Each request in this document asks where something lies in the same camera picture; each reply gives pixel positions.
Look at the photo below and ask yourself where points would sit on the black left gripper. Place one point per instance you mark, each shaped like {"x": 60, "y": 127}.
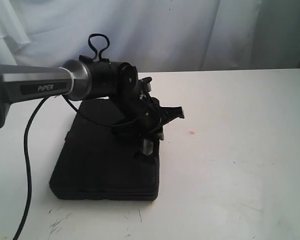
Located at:
{"x": 141, "y": 114}

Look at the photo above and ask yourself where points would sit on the black plastic tool case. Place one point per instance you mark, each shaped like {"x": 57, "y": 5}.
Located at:
{"x": 94, "y": 164}

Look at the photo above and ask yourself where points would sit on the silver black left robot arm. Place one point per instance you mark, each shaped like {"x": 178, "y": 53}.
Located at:
{"x": 85, "y": 79}

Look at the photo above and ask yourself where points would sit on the white backdrop curtain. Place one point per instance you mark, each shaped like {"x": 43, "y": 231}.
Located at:
{"x": 154, "y": 35}

